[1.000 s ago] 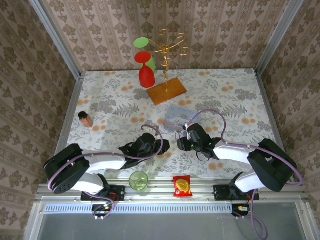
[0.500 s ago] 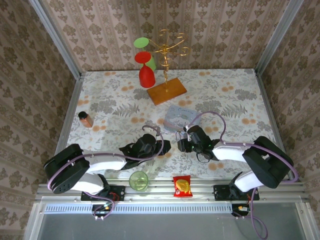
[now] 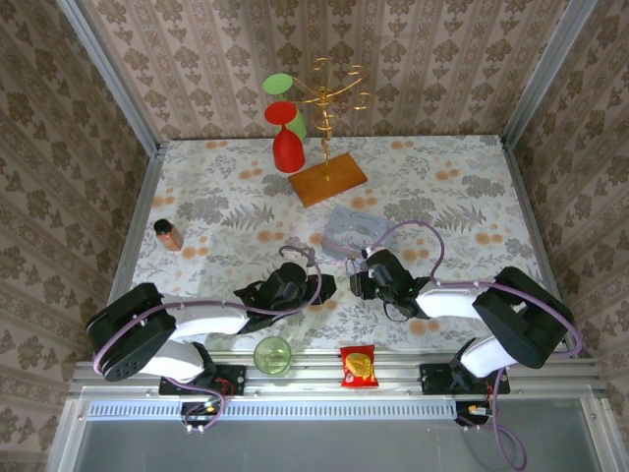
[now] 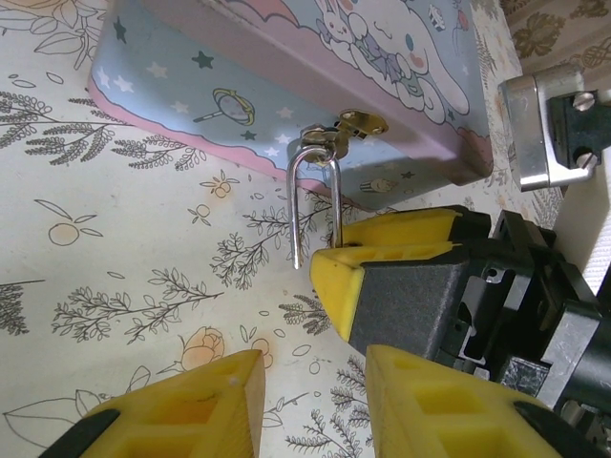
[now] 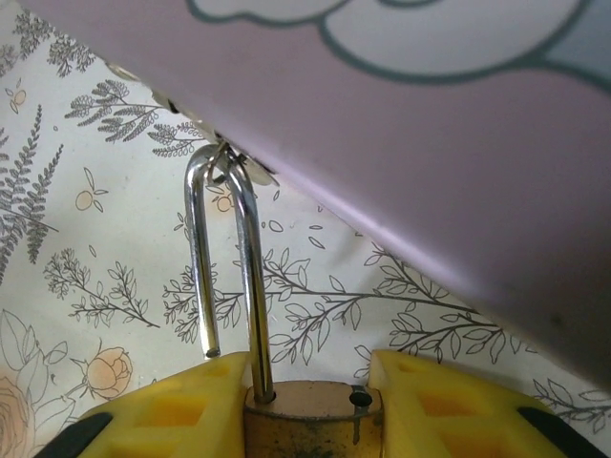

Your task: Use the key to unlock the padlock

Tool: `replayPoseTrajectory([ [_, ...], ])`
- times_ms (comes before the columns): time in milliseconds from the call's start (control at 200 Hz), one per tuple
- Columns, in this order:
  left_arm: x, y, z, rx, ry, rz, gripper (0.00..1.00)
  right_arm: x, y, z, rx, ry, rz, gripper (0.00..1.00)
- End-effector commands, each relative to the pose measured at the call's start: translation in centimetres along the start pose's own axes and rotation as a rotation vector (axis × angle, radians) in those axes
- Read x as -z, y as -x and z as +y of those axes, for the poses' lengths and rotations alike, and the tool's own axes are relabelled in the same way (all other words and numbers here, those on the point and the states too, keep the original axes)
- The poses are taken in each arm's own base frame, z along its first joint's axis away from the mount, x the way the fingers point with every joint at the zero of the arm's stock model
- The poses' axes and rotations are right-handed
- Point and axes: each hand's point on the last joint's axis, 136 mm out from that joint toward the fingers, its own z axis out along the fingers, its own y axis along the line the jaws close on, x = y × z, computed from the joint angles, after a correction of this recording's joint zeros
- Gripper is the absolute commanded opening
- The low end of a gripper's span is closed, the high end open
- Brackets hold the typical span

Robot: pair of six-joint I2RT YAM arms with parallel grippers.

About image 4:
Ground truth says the silver metal bracket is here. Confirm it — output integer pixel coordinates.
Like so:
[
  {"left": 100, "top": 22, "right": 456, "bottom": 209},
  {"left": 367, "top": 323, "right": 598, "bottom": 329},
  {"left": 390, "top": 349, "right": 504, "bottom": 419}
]
[{"left": 497, "top": 65, "right": 600, "bottom": 193}]

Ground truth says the silver padlock shackle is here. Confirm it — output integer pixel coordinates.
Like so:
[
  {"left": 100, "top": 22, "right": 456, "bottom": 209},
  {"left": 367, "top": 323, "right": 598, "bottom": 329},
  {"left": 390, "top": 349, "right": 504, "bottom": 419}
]
[{"left": 284, "top": 142, "right": 345, "bottom": 271}]

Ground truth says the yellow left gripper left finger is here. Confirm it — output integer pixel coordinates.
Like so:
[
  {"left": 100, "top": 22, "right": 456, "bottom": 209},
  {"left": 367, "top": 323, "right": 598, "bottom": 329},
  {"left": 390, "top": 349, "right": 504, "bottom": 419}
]
[{"left": 46, "top": 348, "right": 266, "bottom": 458}]

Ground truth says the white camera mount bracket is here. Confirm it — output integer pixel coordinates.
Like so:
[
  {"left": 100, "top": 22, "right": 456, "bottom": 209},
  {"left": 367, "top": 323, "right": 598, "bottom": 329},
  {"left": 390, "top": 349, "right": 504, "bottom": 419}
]
[{"left": 552, "top": 145, "right": 611, "bottom": 298}]

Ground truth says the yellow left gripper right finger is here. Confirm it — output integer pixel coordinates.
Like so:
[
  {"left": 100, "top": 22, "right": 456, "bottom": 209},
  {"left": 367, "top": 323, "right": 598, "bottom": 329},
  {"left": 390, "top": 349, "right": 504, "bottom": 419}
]
[{"left": 364, "top": 343, "right": 603, "bottom": 458}]

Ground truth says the pastel cartoon tin box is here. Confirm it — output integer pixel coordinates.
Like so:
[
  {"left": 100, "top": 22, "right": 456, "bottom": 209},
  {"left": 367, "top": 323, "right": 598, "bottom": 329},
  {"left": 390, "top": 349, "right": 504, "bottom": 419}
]
[{"left": 85, "top": 0, "right": 496, "bottom": 212}]

